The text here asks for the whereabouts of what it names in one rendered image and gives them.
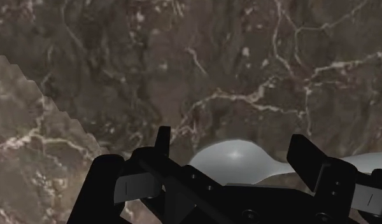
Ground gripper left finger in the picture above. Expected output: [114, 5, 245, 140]
[66, 125, 224, 224]

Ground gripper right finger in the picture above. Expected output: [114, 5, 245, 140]
[286, 133, 382, 224]

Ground grey spoon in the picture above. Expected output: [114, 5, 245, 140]
[188, 139, 382, 186]

